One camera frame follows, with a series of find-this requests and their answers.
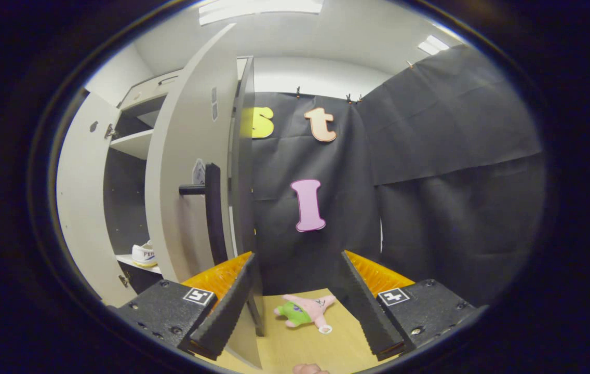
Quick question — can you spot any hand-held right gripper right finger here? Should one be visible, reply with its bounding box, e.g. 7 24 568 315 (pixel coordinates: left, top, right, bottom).
340 250 488 362

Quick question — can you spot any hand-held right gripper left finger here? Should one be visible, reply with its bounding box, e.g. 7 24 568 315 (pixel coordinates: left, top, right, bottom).
116 252 257 362

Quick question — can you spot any white shoe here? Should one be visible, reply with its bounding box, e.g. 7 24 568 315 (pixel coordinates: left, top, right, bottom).
131 240 159 269

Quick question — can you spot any grey shoe cabinet door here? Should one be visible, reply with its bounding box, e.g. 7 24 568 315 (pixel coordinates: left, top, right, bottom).
144 23 263 369
56 88 142 308

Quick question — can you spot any grey shoe cabinet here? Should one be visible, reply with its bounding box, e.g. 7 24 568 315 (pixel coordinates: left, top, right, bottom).
102 55 265 337

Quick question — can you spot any grey cabinet drawer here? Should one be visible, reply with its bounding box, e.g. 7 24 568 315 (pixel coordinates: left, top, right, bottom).
118 56 249 111

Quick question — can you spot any pink star plush toy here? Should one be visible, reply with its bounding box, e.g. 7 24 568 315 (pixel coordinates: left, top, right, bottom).
274 293 337 335

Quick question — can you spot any black backdrop cloth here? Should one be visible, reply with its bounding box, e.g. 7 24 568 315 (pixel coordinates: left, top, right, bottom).
243 44 545 307

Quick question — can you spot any small ceiling light panel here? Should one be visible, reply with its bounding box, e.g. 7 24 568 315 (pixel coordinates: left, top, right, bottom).
418 35 450 56

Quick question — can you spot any large ceiling light panel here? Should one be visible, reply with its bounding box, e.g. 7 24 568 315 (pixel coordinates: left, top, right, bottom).
199 0 324 26

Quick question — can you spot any black door handle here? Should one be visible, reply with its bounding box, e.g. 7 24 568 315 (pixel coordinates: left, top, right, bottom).
179 163 229 266

